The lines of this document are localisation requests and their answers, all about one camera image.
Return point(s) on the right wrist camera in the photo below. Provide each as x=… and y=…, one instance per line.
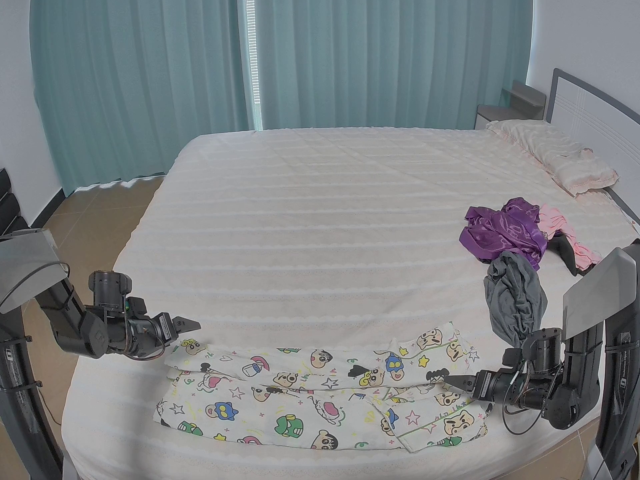
x=513, y=358

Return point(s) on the bed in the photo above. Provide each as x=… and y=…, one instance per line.
x=325, y=228

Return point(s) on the white printed pyjama garment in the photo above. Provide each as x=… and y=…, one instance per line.
x=300, y=408

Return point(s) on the window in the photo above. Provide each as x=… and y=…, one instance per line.
x=252, y=43

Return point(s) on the blue-green curtain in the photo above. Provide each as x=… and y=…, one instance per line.
x=140, y=68
x=390, y=43

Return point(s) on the black garment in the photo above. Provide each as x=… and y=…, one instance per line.
x=567, y=253

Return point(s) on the grey bedside table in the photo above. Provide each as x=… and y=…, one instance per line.
x=515, y=105

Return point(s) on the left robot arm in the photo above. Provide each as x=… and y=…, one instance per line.
x=75, y=328

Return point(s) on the grey garment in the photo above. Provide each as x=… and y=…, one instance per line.
x=517, y=298

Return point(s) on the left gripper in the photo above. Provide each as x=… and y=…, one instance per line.
x=150, y=333

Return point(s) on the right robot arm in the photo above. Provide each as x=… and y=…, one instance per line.
x=580, y=368

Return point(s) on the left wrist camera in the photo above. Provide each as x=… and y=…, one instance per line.
x=136, y=308

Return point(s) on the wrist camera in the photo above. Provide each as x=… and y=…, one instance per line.
x=136, y=308
x=513, y=358

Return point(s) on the purple garment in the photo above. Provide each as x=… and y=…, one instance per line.
x=500, y=228

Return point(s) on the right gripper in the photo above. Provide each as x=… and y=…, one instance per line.
x=497, y=385

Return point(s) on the pink garment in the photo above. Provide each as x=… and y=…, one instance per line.
x=555, y=220

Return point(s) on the cream pillow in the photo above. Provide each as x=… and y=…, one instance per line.
x=560, y=155

